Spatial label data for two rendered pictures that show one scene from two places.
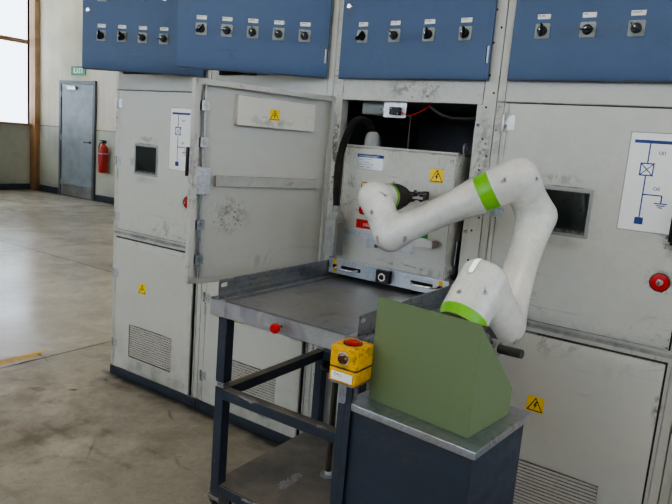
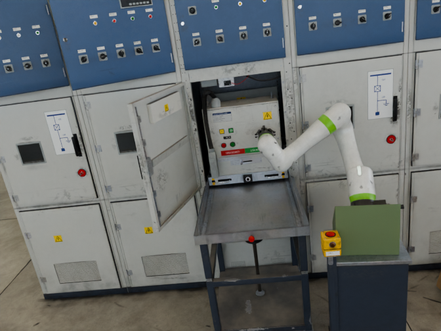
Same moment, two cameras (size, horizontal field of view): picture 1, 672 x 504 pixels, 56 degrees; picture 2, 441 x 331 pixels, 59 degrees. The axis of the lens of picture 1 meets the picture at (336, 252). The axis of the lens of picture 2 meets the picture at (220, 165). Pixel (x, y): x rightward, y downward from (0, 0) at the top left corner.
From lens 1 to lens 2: 1.26 m
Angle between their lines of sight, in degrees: 29
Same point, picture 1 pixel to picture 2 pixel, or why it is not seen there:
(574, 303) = not seen: hidden behind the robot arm
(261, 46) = (129, 61)
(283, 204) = (178, 158)
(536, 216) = (348, 129)
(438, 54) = (252, 46)
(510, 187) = (342, 121)
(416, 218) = (297, 150)
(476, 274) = (363, 175)
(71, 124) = not seen: outside the picture
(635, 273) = (379, 138)
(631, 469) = not seen: hidden behind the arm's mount
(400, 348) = (353, 226)
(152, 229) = (54, 198)
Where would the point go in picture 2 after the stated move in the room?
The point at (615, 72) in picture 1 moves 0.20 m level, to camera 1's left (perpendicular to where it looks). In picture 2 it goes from (355, 43) to (331, 48)
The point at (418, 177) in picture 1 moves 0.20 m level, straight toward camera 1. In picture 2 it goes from (256, 119) to (272, 124)
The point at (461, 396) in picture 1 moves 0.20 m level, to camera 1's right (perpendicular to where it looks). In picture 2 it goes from (393, 238) to (420, 223)
